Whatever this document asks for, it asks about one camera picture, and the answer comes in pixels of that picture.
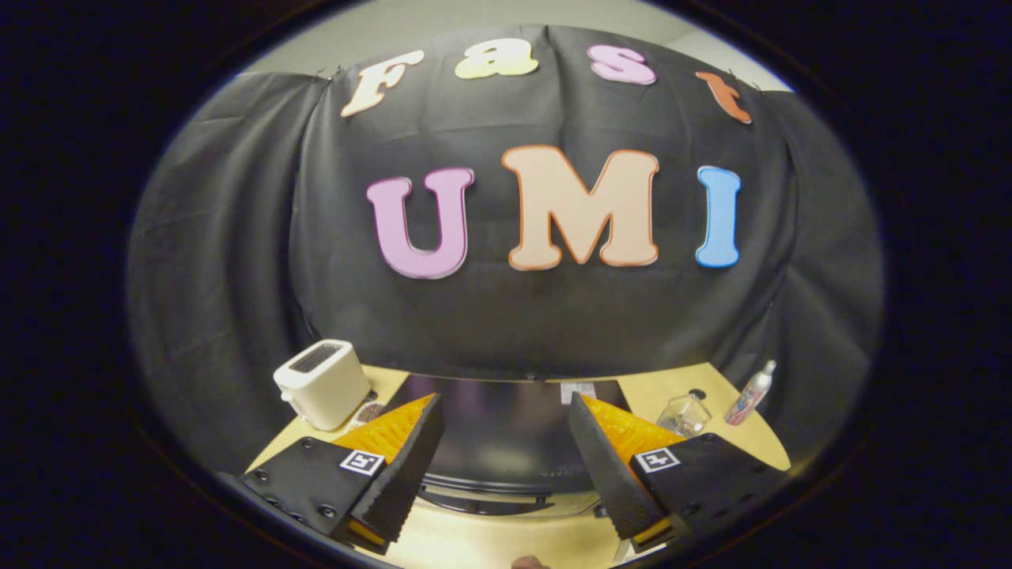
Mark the black toaster oven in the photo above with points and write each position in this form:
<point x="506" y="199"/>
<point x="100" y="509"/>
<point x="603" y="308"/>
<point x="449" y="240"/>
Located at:
<point x="506" y="427"/>

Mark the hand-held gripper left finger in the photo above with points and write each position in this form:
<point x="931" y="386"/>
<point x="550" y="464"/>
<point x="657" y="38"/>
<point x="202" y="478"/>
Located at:
<point x="411" y="466"/>

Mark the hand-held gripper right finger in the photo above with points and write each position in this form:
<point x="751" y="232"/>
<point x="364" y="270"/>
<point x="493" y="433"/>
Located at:
<point x="605" y="466"/>

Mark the white pink spray bottle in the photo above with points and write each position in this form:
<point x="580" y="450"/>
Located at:
<point x="751" y="395"/>

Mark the clear glass container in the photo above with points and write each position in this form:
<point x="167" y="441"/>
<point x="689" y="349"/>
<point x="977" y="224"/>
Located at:
<point x="684" y="415"/>

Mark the white pop-up toaster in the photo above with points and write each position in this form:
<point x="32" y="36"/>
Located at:
<point x="328" y="387"/>

